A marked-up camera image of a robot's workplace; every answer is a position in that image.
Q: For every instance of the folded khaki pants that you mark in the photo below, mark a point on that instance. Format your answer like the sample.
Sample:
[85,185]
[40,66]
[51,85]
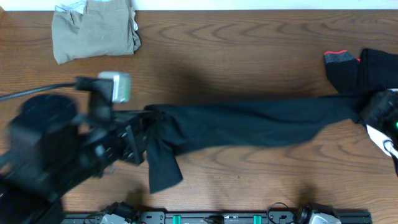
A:
[103,28]

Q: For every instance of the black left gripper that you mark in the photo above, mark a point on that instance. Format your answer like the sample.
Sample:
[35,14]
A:
[132,139]

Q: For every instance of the black polo shirt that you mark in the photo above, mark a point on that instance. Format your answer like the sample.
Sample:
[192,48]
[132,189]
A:
[179,129]

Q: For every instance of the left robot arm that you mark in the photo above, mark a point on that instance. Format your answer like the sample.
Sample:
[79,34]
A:
[53,148]

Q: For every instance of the black garment with red trim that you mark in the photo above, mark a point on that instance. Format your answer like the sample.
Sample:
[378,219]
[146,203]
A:
[374,69]

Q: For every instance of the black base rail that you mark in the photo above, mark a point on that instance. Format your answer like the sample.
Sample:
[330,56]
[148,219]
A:
[119,213]

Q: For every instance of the white printed t-shirt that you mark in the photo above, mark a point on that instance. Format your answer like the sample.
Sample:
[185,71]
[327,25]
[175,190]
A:
[382,141]

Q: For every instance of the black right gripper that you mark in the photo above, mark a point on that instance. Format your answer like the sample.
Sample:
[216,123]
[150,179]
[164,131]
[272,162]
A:
[385,104]

